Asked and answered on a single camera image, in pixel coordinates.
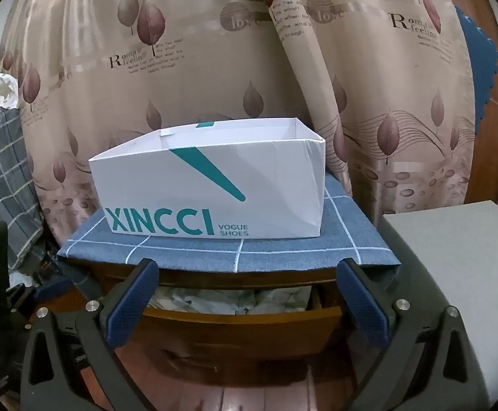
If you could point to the wooden door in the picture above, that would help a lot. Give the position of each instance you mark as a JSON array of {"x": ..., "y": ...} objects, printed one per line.
[{"x": 486, "y": 158}]

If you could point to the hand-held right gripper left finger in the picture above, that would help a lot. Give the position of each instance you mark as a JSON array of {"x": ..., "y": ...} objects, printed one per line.
[{"x": 131, "y": 306}]

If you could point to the leaf print beige curtain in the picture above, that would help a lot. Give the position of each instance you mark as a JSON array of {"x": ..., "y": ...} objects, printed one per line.
[
  {"x": 403, "y": 94},
  {"x": 167, "y": 72}
]

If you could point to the grey plaid bedding bundle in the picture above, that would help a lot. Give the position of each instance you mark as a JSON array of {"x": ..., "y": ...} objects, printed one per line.
[{"x": 5, "y": 171}]

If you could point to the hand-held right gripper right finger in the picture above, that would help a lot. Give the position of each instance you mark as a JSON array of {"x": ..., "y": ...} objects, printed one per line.
[{"x": 362, "y": 306}]

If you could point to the white shoe box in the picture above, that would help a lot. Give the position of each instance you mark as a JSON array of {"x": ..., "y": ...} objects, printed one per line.
[{"x": 167, "y": 188}]

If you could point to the blue checked cloth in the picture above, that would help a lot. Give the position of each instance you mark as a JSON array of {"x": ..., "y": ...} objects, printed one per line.
[{"x": 274, "y": 252}]

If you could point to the grey mattress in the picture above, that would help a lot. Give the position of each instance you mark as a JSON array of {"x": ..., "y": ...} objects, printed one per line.
[{"x": 467, "y": 265}]

